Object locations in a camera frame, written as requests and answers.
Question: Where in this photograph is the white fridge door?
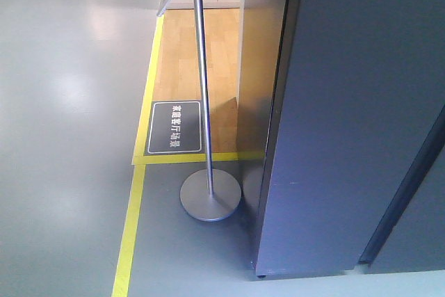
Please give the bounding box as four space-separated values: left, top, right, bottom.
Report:
255 0 444 276

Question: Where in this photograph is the grey open fridge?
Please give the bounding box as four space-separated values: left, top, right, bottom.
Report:
237 0 444 278

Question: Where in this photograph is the dark floor label sign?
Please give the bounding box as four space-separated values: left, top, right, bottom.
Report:
145 100 203 155

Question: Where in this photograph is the silver sign stand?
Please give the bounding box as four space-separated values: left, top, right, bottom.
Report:
157 0 242 222

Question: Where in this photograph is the yellow floor tape line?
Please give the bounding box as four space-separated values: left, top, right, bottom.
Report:
112 9 267 296

